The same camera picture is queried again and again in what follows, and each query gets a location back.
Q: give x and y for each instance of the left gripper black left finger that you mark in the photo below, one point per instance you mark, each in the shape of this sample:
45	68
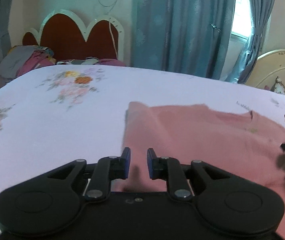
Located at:
54	199

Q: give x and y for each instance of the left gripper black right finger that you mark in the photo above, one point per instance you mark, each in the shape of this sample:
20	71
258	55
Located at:
224	201

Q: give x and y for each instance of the pink knit sweater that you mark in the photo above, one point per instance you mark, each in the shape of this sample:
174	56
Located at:
247	145

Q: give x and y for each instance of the pile of clothes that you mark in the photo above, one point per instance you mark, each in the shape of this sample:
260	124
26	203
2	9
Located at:
23	59

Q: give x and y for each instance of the patterned cushion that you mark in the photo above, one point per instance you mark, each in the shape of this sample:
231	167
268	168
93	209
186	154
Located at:
278	86

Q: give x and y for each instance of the floral white bed sheet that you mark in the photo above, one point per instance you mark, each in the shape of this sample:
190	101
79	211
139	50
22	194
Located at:
54	115

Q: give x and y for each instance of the cream round footboard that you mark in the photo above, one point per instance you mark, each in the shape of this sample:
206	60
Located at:
268	71

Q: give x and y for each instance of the magenta pillow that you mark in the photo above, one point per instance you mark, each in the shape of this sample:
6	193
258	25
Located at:
93	61

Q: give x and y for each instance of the blue patterned curtain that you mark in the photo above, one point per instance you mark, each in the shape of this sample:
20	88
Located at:
183	36

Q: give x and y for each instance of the red white heart headboard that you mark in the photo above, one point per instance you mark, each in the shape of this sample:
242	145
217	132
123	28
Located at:
68	37

